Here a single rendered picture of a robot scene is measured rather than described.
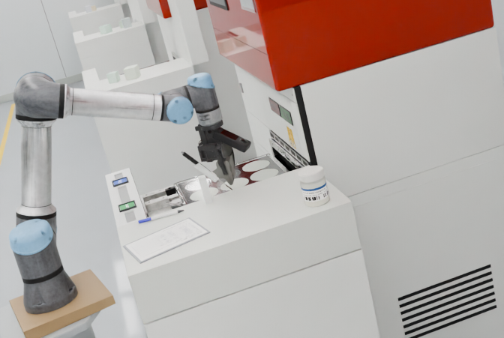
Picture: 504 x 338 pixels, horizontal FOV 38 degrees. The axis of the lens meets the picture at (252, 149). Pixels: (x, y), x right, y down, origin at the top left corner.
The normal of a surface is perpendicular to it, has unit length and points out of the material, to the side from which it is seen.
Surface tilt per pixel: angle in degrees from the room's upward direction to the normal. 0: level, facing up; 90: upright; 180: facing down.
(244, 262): 90
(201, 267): 90
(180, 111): 87
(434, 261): 90
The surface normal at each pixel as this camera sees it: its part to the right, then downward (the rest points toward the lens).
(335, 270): 0.26, 0.26
